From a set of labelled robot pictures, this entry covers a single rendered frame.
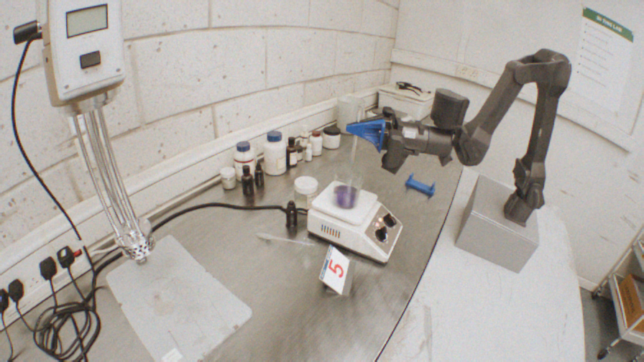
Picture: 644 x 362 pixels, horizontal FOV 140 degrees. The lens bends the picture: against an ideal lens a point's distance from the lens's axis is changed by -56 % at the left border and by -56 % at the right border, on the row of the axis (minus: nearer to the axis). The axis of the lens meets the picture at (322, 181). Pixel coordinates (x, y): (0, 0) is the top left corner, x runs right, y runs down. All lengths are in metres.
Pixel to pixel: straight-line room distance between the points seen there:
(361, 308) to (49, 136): 0.75
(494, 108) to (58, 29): 0.61
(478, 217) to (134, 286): 0.76
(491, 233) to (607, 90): 1.59
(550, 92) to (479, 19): 1.37
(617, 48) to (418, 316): 1.97
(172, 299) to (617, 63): 2.33
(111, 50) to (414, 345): 0.59
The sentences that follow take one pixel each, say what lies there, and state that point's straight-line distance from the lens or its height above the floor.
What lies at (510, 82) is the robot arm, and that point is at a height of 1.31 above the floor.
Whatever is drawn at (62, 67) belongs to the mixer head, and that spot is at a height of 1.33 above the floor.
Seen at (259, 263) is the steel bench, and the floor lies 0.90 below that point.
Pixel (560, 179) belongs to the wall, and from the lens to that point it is 2.10.
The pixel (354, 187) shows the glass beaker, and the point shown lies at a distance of 0.53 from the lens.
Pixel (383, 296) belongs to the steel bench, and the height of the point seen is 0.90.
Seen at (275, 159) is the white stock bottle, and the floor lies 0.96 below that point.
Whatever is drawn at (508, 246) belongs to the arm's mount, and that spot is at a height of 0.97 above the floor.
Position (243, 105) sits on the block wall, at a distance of 0.89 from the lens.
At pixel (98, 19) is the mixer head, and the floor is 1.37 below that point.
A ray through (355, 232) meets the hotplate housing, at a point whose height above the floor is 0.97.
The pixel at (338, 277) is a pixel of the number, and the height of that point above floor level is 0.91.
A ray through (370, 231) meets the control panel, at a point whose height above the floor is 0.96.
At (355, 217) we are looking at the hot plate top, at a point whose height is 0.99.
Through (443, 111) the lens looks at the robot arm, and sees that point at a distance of 0.49.
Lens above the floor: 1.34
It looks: 32 degrees down
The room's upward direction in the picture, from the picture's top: 5 degrees clockwise
